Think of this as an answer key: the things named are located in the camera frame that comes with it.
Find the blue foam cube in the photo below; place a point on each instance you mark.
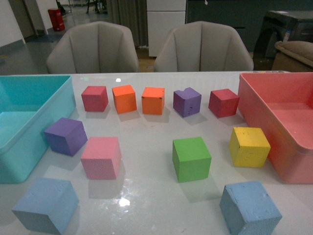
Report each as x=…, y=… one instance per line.
x=248, y=209
x=47, y=206

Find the right orange foam cube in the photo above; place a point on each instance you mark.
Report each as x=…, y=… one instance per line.
x=153, y=99

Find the orange foam cube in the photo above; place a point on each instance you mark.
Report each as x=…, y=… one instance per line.
x=153, y=99
x=124, y=99

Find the notched purple foam cube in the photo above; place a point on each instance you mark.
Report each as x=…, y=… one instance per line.
x=187, y=102

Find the left orange foam cube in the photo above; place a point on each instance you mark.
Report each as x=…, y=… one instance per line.
x=124, y=99

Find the green foam cube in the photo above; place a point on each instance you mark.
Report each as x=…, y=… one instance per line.
x=191, y=159

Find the left red foam cube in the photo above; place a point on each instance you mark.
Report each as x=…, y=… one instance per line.
x=95, y=98

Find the red foam cube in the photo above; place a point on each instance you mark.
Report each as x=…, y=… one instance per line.
x=223, y=103
x=95, y=98

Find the right red foam cube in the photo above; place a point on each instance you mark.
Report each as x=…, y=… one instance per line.
x=223, y=103

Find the pink foam cube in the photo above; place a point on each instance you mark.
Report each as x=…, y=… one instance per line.
x=101, y=158

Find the right grey chair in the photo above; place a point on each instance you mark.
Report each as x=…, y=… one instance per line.
x=203, y=46

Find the grey chair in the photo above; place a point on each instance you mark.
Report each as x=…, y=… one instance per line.
x=98, y=47
x=203, y=46

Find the left purple foam cube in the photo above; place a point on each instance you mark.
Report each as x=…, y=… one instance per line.
x=66, y=136

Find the left grey chair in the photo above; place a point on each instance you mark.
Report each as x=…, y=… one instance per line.
x=98, y=47

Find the yellow foam cube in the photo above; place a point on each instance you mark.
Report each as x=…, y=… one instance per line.
x=248, y=147

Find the white cabinet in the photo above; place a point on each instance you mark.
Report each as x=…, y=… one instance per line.
x=162, y=16

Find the pink plastic bin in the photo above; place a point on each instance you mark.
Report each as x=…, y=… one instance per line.
x=281, y=104

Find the teal plastic bin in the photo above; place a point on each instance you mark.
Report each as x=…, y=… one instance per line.
x=29, y=104

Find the dark grey cabinet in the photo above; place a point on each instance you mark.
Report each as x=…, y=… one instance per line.
x=246, y=16

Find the red box on floor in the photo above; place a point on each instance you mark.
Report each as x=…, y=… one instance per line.
x=56, y=19

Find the black machine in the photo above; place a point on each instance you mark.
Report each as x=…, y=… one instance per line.
x=282, y=26

